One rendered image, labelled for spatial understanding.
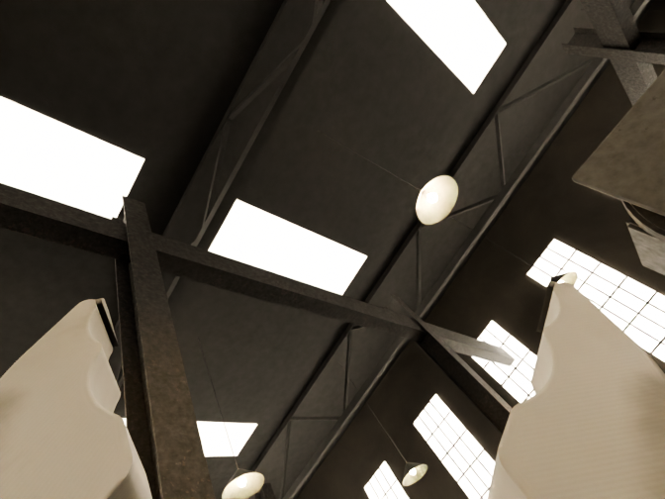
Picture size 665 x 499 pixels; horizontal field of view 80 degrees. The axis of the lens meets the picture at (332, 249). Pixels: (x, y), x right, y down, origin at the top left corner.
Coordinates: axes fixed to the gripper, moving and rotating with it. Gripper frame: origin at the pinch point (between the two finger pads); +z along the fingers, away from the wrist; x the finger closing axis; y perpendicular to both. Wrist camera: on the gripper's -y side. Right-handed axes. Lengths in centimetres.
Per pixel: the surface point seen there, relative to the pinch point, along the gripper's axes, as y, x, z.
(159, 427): 175, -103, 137
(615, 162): 53, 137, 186
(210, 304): 439, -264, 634
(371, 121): 130, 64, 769
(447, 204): 173, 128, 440
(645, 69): 57, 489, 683
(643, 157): 50, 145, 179
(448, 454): 891, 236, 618
